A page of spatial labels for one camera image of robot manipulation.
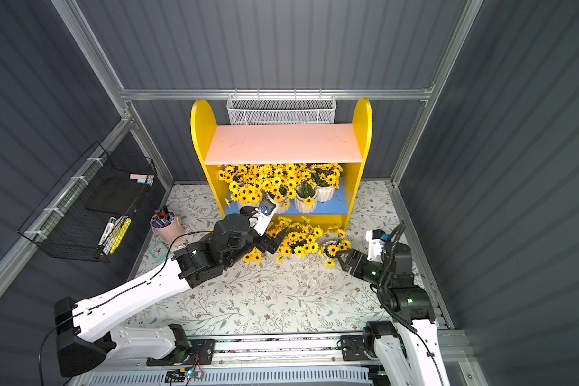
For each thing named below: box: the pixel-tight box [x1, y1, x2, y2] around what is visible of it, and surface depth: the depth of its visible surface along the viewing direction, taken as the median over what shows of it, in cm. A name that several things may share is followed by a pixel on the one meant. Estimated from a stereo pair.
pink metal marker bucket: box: [150, 205, 186, 243], surface depth 94 cm
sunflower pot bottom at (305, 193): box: [293, 166, 318, 214], surface depth 88 cm
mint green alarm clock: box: [147, 241, 169, 263], surface depth 96 cm
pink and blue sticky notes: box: [129, 173, 155, 187], surface depth 86 cm
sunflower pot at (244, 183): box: [218, 164, 264, 209], surface depth 84 cm
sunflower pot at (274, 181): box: [260, 164, 293, 214], surface depth 84 cm
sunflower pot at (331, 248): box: [318, 229, 352, 268], surface depth 86 cm
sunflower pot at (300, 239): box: [277, 216, 325, 259], surface depth 87 cm
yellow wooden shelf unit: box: [191, 99, 374, 230], surface depth 84 cm
